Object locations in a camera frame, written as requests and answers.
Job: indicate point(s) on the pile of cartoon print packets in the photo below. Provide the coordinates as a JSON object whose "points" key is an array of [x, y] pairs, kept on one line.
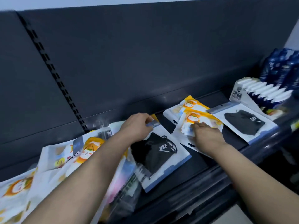
{"points": [[53, 165]]}

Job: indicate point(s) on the person's left hand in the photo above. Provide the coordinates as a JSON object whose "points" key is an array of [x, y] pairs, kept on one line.
{"points": [[134, 128]]}

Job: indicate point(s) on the dark metal shelf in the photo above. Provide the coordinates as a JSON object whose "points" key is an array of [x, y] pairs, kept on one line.
{"points": [[144, 58]]}

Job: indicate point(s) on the person's right forearm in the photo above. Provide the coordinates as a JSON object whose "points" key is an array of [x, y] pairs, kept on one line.
{"points": [[252, 184]]}

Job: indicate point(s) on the white cardboard display box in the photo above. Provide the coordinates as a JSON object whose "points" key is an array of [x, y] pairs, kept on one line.
{"points": [[238, 94]]}

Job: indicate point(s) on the person's left forearm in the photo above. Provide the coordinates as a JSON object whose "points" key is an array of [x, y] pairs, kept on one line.
{"points": [[88, 179]]}

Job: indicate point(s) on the slotted shelf upright strip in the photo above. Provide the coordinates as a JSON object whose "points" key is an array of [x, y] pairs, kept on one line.
{"points": [[55, 74]]}

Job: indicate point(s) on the black mask packet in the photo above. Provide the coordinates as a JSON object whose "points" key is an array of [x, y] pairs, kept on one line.
{"points": [[245, 122], [161, 156]]}

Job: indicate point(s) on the person's left fingers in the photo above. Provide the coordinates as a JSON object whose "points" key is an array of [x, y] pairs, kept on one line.
{"points": [[146, 118]]}

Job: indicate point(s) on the orange cartoon mask packet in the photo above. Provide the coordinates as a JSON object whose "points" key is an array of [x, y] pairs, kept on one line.
{"points": [[186, 128], [182, 107]]}

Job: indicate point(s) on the row of blue white sachets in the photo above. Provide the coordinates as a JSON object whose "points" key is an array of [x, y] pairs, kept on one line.
{"points": [[266, 90]]}

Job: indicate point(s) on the person's right fingers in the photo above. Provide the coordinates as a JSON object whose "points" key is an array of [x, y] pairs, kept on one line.
{"points": [[200, 126]]}

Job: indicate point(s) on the person's right hand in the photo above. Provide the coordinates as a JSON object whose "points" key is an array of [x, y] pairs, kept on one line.
{"points": [[208, 139]]}

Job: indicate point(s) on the stack of dark blue packs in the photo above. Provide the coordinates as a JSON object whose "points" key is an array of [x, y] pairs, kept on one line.
{"points": [[280, 67]]}

